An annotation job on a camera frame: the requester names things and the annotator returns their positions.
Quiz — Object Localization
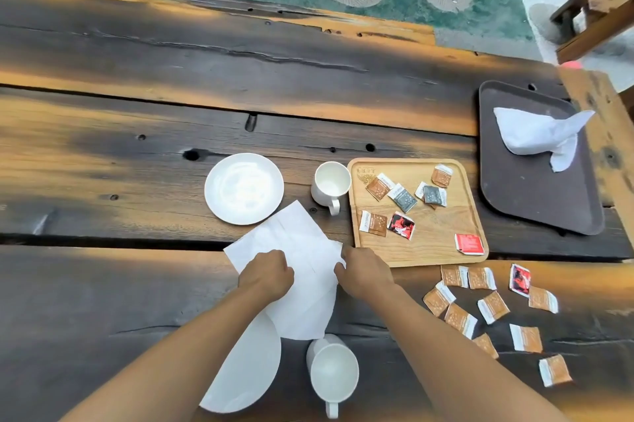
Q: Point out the white patterned rug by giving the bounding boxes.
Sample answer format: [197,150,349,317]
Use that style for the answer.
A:
[515,0,634,90]

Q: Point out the white round plate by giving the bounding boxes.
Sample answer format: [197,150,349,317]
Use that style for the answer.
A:
[204,153,285,226]
[198,310,282,414]

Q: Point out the person's left forearm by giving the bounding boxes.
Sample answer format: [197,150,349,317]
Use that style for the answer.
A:
[58,287,284,422]

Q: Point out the light wooden serving tray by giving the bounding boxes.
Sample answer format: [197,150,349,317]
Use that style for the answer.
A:
[347,158,490,269]

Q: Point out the scattered group of brown packets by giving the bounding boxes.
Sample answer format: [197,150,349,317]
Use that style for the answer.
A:
[422,265,574,388]

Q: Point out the person's right hand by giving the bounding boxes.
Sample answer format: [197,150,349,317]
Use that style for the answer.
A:
[333,245,396,301]

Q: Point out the person's right forearm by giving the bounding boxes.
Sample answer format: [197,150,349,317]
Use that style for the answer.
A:
[358,282,571,422]

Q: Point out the person's left hand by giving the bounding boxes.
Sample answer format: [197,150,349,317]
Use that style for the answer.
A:
[238,249,295,304]

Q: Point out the wooden bench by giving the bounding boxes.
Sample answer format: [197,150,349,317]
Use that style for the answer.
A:
[550,0,634,66]

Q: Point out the red white tea sachet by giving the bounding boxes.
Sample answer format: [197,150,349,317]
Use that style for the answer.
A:
[455,233,485,256]

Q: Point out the white ceramic mug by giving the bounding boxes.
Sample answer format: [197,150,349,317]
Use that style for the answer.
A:
[305,334,360,420]
[310,161,352,216]

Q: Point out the dark brown plastic tray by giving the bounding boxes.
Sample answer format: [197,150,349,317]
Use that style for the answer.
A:
[478,80,606,236]

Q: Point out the grey white tea sachet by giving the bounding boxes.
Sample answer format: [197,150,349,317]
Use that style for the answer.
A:
[387,183,418,214]
[415,182,448,209]

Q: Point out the red black tea sachet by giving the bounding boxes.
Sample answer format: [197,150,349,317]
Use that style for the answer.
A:
[387,212,416,241]
[509,264,532,298]

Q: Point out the brown white tea sachet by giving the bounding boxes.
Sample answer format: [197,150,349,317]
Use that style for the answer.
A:
[431,164,454,189]
[366,173,395,202]
[359,211,388,238]

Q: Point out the crumpled white cloth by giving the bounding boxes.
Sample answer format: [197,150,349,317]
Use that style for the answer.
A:
[493,107,596,173]

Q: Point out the white paper napkin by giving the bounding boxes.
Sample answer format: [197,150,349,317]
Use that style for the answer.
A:
[224,200,346,341]

